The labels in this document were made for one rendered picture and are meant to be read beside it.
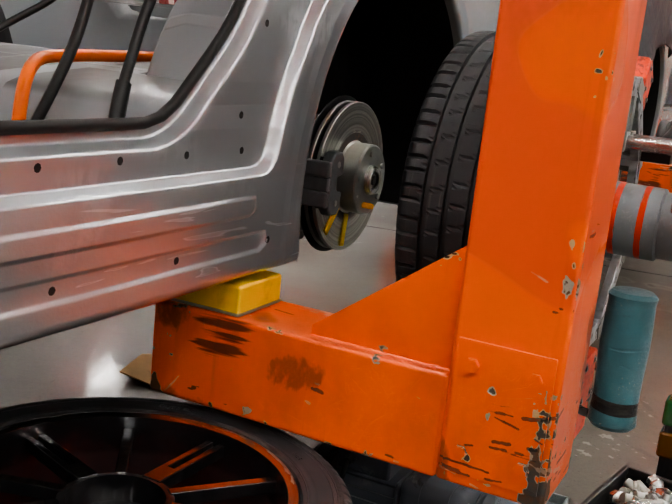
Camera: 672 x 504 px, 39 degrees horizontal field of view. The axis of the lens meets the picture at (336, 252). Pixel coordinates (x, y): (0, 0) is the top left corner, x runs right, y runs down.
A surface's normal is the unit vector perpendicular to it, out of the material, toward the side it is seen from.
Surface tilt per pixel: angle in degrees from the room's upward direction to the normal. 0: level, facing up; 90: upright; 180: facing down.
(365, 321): 90
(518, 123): 90
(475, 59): 35
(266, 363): 90
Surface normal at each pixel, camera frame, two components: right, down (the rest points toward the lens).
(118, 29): -0.25, 0.04
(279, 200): 0.88, 0.18
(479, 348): -0.45, 0.14
